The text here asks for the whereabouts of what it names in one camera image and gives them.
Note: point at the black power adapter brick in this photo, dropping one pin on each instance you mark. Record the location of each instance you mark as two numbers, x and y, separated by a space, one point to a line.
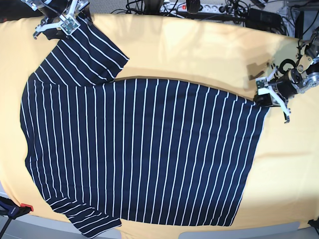
265 18

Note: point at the blue black bar clamp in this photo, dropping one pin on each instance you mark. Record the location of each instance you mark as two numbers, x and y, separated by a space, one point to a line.
10 209

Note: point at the black clamp right corner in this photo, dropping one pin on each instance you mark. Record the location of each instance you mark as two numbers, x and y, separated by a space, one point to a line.
314 224

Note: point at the yellow table cloth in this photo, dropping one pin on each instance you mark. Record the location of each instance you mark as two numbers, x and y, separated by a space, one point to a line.
283 184

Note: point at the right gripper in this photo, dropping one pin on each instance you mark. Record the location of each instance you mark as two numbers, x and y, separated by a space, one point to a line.
56 12

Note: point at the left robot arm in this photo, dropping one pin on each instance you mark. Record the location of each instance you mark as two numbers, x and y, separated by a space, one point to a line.
307 64

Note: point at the navy white striped T-shirt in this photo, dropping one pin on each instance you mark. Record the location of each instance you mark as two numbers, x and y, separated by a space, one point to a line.
155 151

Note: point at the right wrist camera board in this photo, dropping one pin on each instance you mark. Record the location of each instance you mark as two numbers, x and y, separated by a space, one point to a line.
69 25

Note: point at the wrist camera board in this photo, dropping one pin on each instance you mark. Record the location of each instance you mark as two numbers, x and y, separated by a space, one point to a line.
261 83
69 25

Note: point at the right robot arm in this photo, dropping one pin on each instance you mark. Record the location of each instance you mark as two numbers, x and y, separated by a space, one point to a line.
41 30

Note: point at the white power strip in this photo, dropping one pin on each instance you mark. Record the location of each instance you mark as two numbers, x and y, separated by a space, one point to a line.
204 8

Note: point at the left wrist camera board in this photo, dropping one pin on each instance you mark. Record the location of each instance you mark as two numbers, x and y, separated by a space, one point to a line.
261 83

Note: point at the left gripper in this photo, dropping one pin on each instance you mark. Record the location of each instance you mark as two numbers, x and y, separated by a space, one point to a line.
286 85

